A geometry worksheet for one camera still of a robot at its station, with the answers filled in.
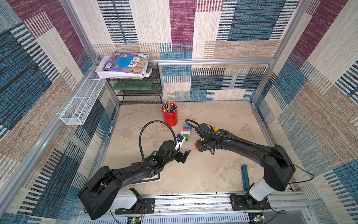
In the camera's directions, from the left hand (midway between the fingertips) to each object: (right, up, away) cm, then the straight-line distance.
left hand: (184, 146), depth 84 cm
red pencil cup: (-9, +16, +20) cm, 27 cm away
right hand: (+13, -1, +3) cm, 13 cm away
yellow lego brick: (+24, +9, +18) cm, 31 cm away
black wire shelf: (-24, +35, +9) cm, 44 cm away
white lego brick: (0, +7, +15) cm, 16 cm away
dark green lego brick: (+2, +5, +13) cm, 14 cm away
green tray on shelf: (-35, +39, +13) cm, 54 cm away
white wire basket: (-54, +21, -13) cm, 59 cm away
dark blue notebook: (-16, -17, -3) cm, 23 cm away
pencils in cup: (-11, +24, +15) cm, 30 cm away
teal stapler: (+34, -16, -4) cm, 38 cm away
